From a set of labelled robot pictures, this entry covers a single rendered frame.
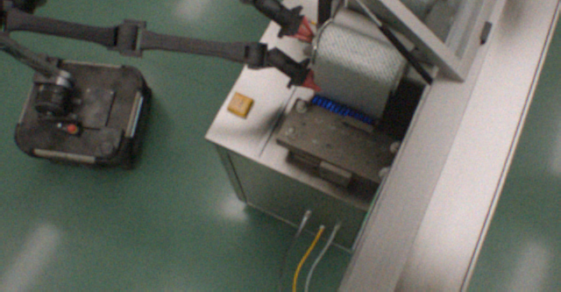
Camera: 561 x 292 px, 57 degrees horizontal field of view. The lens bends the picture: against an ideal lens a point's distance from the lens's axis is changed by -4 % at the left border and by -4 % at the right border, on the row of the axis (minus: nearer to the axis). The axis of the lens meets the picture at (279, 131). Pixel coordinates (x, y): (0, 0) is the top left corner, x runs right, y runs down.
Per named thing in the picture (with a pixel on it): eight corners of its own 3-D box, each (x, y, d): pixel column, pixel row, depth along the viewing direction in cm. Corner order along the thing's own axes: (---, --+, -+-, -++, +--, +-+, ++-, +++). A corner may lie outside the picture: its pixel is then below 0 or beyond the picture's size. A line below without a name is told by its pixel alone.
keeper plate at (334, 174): (321, 170, 178) (323, 160, 168) (349, 182, 176) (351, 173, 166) (318, 177, 177) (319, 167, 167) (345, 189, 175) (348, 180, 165)
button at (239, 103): (236, 94, 191) (235, 90, 189) (253, 101, 190) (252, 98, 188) (227, 110, 189) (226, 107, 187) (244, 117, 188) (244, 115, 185)
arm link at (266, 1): (250, 6, 154) (256, 7, 149) (262, -14, 154) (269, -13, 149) (267, 19, 157) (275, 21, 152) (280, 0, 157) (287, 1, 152)
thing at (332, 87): (314, 93, 177) (315, 66, 160) (379, 120, 173) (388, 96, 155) (313, 94, 177) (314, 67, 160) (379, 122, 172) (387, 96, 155)
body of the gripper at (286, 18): (280, 40, 159) (261, 26, 155) (294, 12, 162) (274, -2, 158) (293, 36, 153) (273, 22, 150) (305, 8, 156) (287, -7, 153)
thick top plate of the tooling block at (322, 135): (297, 104, 181) (296, 96, 175) (408, 152, 173) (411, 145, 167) (276, 144, 176) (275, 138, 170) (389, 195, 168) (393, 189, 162)
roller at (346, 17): (342, 20, 176) (344, -1, 165) (415, 48, 171) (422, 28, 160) (327, 49, 172) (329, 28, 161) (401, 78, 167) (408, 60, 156)
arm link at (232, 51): (117, 53, 153) (122, 17, 153) (119, 55, 159) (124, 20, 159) (262, 72, 163) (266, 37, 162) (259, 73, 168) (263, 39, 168)
